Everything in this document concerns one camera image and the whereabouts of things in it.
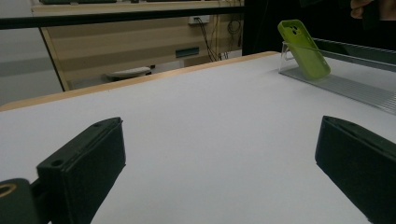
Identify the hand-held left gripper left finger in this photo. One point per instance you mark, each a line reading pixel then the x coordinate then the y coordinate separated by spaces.
pixel 82 169

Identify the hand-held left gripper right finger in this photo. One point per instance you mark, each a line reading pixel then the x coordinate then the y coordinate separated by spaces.
pixel 358 161

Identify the clear plastic bin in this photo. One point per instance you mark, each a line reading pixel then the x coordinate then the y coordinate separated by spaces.
pixel 358 88

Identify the green phone case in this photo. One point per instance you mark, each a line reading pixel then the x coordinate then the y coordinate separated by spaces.
pixel 306 53

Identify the white chair base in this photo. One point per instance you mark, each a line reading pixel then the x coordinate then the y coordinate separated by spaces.
pixel 129 72

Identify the black curtain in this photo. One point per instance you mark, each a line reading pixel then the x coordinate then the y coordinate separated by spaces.
pixel 264 28

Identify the beige wooden desk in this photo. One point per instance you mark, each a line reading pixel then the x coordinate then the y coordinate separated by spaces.
pixel 118 43

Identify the teal desk label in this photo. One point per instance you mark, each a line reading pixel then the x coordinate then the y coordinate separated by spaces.
pixel 186 52

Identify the black keyboard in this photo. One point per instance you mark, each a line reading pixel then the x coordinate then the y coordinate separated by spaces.
pixel 77 1

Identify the white wall outlet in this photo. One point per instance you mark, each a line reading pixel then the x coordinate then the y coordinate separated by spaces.
pixel 199 20

